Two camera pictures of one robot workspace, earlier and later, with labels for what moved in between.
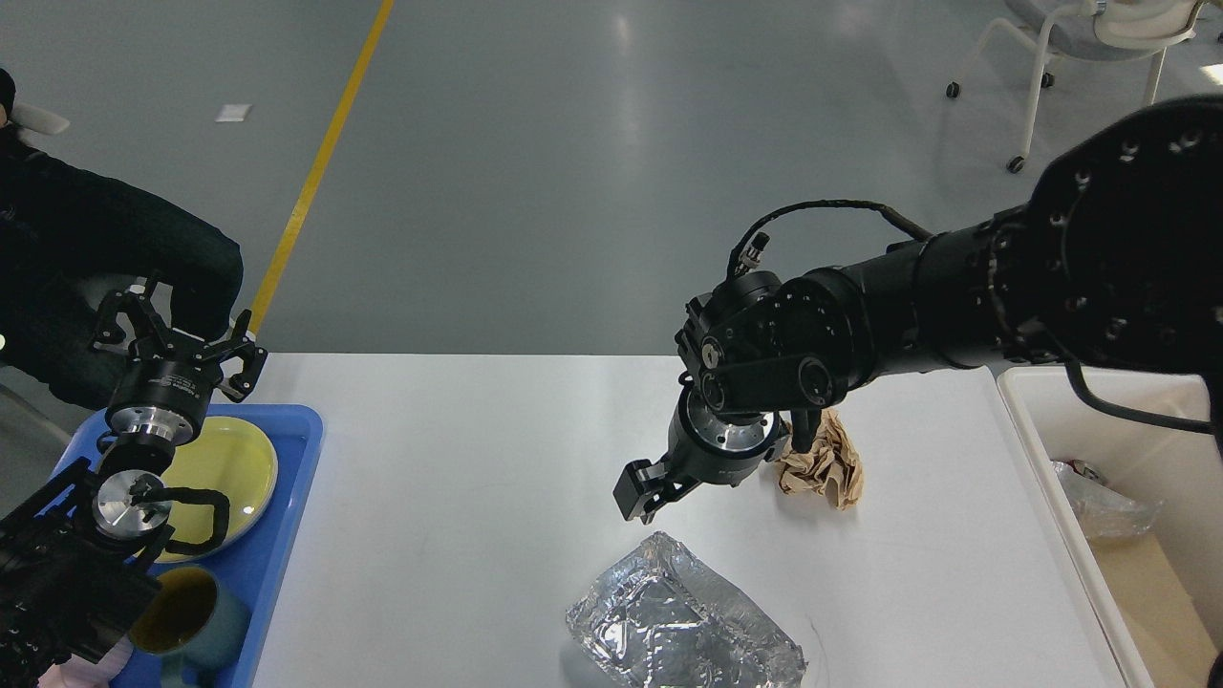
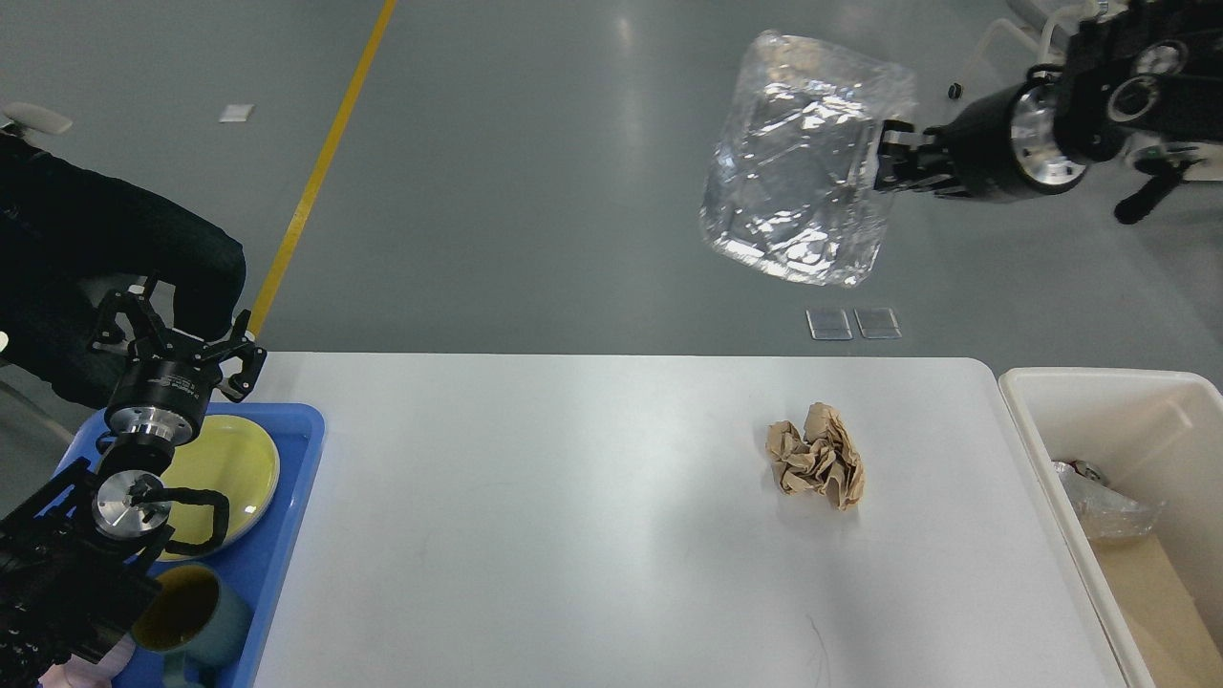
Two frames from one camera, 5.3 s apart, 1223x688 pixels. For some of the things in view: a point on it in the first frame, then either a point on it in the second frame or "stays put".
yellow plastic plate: x=226 y=454 stays put
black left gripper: x=168 y=396 stays put
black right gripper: x=711 y=446 to x=1006 y=147
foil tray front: x=660 y=618 to x=790 y=185
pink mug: x=78 y=672 stays put
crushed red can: x=1084 y=468 stays put
